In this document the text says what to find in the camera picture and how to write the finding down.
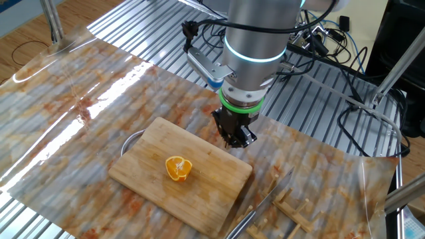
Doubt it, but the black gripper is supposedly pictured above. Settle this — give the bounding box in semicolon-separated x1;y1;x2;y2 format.
211;106;260;149

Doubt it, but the steel cleaver knife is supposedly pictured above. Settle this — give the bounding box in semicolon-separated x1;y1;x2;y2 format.
224;165;296;239

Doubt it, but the wooden cutting board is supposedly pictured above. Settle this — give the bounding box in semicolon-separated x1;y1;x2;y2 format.
108;116;254;238

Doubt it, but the cut orange piece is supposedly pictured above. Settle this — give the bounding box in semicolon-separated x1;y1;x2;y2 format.
165;155;193;183

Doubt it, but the wooden peg rack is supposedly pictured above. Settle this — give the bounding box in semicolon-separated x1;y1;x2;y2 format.
236;174;325;239

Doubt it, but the clear plastic tube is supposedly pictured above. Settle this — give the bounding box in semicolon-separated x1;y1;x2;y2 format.
282;62;403;149

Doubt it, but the marble pattern plastic mat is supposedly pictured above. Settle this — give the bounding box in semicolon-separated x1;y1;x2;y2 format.
0;28;399;239

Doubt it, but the black power adapter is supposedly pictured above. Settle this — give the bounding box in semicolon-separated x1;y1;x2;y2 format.
338;15;351;33

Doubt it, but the black computer case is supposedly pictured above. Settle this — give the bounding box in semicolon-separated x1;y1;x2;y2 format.
365;0;425;139

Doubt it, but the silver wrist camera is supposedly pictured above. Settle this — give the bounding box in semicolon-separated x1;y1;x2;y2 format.
185;46;235;90

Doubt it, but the black table cable loop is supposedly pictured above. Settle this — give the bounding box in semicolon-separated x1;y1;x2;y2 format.
337;88;412;159

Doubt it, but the black camera cable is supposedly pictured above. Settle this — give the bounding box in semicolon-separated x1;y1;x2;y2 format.
181;0;338;52

